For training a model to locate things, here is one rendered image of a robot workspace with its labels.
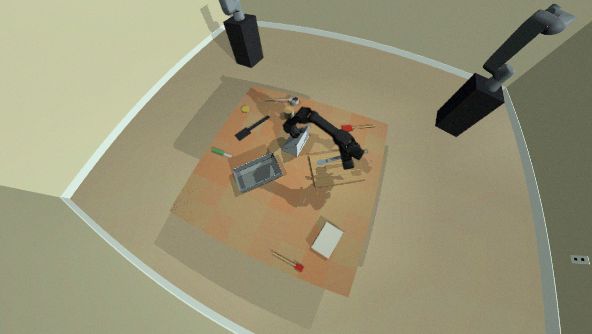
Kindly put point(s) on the light brown wooden board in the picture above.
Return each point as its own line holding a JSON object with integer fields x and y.
{"x": 332, "y": 173}

